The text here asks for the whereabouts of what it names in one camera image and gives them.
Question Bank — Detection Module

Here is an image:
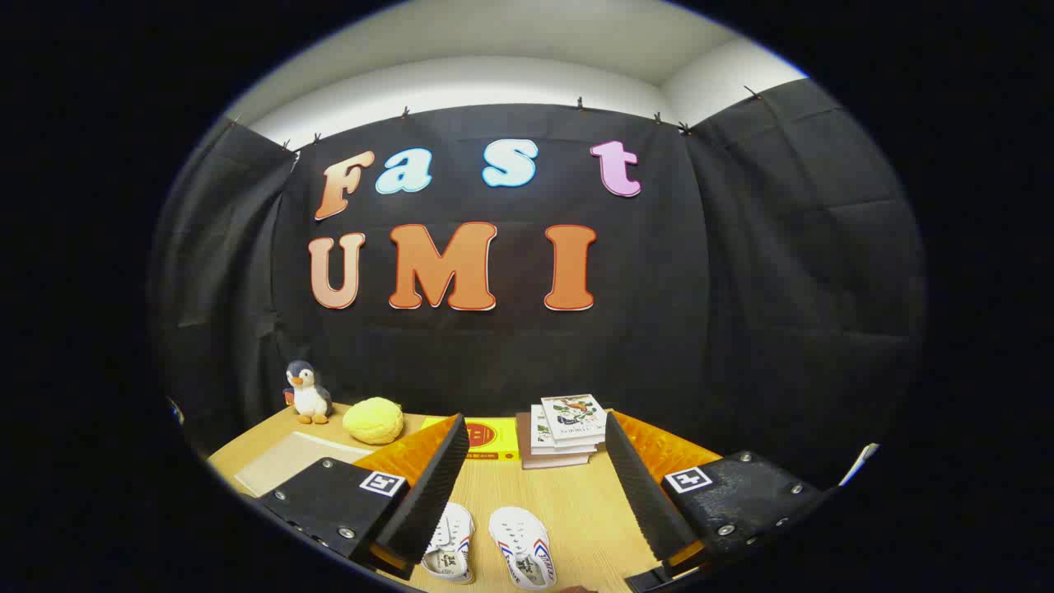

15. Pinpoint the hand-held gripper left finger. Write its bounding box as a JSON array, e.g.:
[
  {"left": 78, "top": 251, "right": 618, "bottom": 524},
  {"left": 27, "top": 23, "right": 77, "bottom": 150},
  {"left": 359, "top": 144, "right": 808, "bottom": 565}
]
[{"left": 258, "top": 413, "right": 471, "bottom": 580}]

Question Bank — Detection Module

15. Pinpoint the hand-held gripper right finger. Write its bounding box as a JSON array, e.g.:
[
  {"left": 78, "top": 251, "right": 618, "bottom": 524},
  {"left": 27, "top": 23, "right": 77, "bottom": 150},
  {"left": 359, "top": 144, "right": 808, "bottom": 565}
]
[{"left": 604, "top": 409, "right": 834, "bottom": 592}]

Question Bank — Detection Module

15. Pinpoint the white canvas shoe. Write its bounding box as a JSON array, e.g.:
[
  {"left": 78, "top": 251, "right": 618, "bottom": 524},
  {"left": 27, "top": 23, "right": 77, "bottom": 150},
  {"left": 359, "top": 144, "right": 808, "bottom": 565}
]
[
  {"left": 487, "top": 506, "right": 558, "bottom": 591},
  {"left": 421, "top": 502, "right": 477, "bottom": 585}
]

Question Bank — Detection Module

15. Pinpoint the beige fabric storage box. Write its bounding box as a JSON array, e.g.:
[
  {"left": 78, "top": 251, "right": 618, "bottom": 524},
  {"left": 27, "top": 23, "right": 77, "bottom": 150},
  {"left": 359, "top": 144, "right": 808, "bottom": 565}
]
[{"left": 233, "top": 431, "right": 375, "bottom": 497}]

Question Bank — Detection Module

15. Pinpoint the yellow book with red circle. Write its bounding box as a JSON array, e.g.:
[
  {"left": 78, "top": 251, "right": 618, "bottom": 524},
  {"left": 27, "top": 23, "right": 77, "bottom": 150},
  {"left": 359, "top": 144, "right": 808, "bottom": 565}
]
[{"left": 420, "top": 415, "right": 521, "bottom": 462}]

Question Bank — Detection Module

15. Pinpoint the yellow round plush ball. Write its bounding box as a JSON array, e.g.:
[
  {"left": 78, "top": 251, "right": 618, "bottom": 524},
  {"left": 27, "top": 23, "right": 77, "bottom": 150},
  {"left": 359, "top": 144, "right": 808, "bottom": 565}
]
[{"left": 342, "top": 396, "right": 405, "bottom": 446}]

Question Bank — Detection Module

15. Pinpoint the brown cover book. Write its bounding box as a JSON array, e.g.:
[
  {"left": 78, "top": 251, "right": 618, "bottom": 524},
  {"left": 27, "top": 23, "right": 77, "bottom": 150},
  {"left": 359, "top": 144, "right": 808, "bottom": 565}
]
[{"left": 515, "top": 412, "right": 598, "bottom": 470}]

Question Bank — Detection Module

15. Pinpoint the white illustrated cover book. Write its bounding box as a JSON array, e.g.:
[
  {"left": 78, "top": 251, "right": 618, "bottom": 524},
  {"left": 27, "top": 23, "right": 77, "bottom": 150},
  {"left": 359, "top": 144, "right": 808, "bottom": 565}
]
[{"left": 540, "top": 394, "right": 609, "bottom": 447}]

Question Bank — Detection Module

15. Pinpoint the penguin plush toy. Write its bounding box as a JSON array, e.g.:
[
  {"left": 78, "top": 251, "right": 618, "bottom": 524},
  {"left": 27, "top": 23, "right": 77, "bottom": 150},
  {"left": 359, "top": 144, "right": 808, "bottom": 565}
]
[{"left": 282, "top": 360, "right": 333, "bottom": 426}]

